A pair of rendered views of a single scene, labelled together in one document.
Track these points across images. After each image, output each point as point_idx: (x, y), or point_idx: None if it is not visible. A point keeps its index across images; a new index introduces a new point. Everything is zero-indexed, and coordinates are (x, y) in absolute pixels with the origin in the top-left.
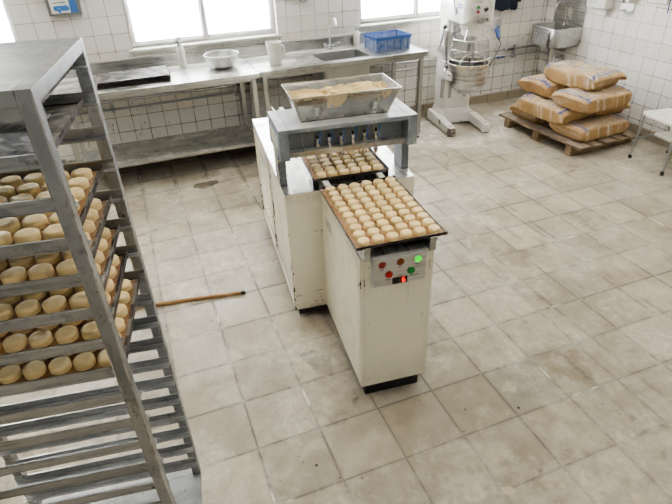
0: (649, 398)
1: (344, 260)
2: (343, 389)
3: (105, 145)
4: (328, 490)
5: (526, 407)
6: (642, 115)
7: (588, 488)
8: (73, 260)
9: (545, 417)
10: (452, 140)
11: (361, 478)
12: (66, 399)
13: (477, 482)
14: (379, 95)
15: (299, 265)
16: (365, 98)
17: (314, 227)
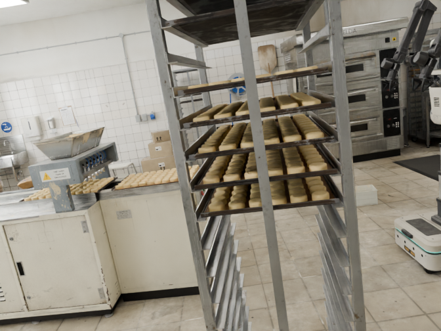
0: (260, 220)
1: (163, 213)
2: (199, 301)
3: (206, 74)
4: (272, 313)
5: (249, 246)
6: (92, 178)
7: (298, 240)
8: (314, 75)
9: (257, 243)
10: None
11: (269, 300)
12: (229, 299)
13: (285, 264)
14: (98, 132)
15: (104, 266)
16: (94, 135)
17: (103, 230)
